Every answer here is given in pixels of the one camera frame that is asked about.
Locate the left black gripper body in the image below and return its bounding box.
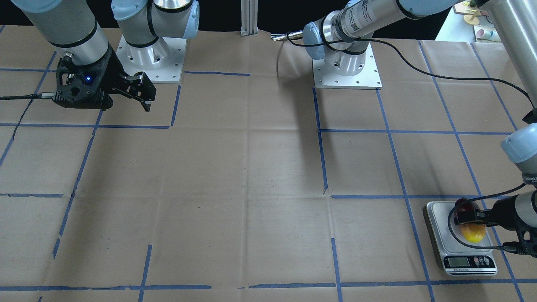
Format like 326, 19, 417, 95
492, 195, 537, 231

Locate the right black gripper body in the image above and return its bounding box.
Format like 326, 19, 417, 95
52, 45, 128, 109

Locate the red yellow mango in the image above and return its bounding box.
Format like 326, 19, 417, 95
454, 198, 486, 244

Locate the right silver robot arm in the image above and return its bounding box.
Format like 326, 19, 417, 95
13, 0, 200, 112

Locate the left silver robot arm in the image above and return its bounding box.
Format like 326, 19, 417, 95
306, 16, 526, 241

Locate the silver digital kitchen scale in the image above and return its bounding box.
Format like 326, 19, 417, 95
422, 201, 498, 276

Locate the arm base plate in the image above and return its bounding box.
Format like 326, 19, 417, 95
313, 42, 383, 90
116, 36, 189, 84

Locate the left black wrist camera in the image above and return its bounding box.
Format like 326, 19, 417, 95
502, 226, 537, 258

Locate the aluminium frame post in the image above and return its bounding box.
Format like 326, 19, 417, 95
240, 0, 259, 37

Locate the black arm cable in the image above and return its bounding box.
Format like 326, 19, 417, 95
287, 37, 537, 109

